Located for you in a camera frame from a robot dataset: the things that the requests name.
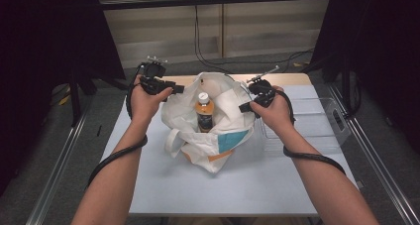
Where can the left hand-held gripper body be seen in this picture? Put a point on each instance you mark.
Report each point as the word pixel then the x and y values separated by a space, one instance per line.
pixel 153 79

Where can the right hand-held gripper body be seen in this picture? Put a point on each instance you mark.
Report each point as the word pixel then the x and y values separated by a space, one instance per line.
pixel 264 91

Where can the white canvas tote bag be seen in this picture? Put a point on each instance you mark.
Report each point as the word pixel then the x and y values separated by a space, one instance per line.
pixel 231 106

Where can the orange drink bottle white cap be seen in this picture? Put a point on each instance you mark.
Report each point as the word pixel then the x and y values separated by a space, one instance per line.
pixel 204 111

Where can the clear plastic bin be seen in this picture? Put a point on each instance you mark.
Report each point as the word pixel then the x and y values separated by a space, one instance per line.
pixel 317 126

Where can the person's left hand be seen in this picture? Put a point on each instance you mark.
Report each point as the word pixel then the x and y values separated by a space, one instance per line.
pixel 145 106

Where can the person's right hand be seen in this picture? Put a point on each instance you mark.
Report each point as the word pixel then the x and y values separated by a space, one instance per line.
pixel 277 116

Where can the light grey table mat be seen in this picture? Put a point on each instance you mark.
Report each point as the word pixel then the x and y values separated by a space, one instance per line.
pixel 247 185

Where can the black horizontal bar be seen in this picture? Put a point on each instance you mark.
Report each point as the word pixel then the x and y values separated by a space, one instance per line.
pixel 214 1

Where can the black curtain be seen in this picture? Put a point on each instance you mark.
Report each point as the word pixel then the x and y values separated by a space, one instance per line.
pixel 39 53
pixel 379 36

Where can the black stand post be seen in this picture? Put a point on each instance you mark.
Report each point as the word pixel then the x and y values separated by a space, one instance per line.
pixel 74 99
pixel 345 86

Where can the aluminium frame rail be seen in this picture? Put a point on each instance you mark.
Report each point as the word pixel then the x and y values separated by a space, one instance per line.
pixel 56 172
pixel 379 165

